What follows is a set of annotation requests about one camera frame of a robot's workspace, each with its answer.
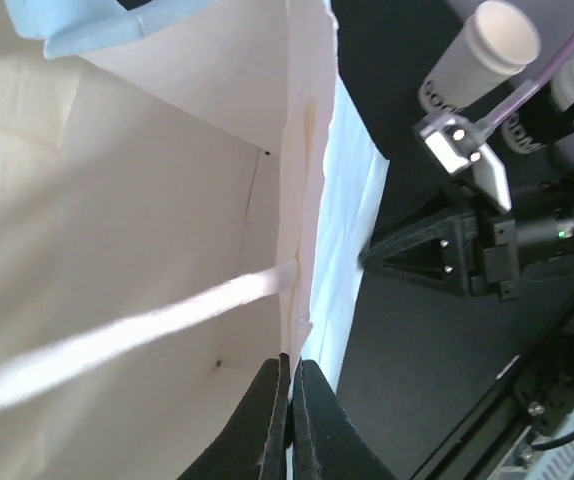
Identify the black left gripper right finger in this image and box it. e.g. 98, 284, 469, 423
292, 360, 394, 480

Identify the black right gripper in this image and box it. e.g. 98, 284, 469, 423
359, 206, 522, 301

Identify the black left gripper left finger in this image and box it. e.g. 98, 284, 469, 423
180, 353, 291, 480

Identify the light blue paper bag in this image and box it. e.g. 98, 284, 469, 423
0, 1, 387, 479

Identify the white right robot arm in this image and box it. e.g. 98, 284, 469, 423
360, 103, 574, 300

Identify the single white paper cup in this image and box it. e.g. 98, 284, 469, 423
418, 1, 541, 113

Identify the stack of white paper cups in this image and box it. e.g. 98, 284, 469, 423
501, 55, 574, 155

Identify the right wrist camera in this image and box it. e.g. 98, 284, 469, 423
414, 110, 512, 213

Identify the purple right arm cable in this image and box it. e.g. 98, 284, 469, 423
476, 0, 574, 141

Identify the light blue cable duct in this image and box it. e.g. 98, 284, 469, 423
498, 409, 574, 479

